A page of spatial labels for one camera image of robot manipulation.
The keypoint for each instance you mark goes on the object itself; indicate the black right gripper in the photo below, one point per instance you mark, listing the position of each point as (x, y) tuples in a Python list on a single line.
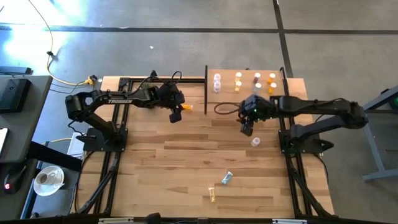
[(258, 109)]

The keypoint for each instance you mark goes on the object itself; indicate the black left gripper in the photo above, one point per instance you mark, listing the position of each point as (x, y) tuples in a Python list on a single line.
[(171, 96)]

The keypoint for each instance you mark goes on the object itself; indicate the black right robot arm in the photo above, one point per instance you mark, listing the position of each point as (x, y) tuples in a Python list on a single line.
[(311, 104)]

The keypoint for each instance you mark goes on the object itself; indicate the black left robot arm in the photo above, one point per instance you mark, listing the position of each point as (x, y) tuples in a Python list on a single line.
[(136, 100)]

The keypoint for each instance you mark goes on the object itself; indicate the white paper sheet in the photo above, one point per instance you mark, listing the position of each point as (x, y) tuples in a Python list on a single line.
[(74, 148)]

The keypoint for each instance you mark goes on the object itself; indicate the black crossbar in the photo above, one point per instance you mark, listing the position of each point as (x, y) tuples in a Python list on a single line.
[(342, 222)]

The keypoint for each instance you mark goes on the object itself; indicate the white coffee cup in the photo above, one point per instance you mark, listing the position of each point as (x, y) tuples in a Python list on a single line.
[(42, 178)]

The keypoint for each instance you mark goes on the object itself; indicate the black office desk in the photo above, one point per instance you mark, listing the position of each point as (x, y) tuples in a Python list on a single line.
[(25, 124)]

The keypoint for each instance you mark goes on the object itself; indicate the black flat box device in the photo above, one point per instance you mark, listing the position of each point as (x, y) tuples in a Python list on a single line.
[(14, 95)]

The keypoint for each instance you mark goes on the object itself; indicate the black flat bar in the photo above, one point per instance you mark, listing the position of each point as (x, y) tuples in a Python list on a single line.
[(15, 70)]

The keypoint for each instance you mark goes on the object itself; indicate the black computer mouse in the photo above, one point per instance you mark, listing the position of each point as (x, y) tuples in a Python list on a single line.
[(15, 177)]

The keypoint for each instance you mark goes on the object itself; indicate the wooden shelf with black frame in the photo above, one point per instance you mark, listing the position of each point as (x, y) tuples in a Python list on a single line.
[(227, 96)]

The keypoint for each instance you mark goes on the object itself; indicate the small black mount post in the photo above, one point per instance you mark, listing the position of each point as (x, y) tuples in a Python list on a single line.
[(153, 74)]

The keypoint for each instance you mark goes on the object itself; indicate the silver bracket plate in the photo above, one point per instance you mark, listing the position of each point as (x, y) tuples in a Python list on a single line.
[(115, 220), (289, 221)]

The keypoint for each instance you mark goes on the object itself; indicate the blue-grey steel table frame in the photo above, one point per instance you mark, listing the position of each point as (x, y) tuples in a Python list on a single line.
[(374, 149)]

